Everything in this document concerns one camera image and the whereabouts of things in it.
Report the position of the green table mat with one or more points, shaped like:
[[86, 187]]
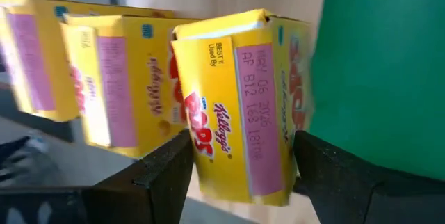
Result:
[[382, 60]]

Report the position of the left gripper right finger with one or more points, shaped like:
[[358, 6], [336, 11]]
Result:
[[347, 196]]

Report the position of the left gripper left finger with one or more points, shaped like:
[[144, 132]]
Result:
[[156, 189]]

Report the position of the yellow Corn Pops cereal box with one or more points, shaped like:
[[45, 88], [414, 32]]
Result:
[[215, 78], [139, 78], [41, 43]]

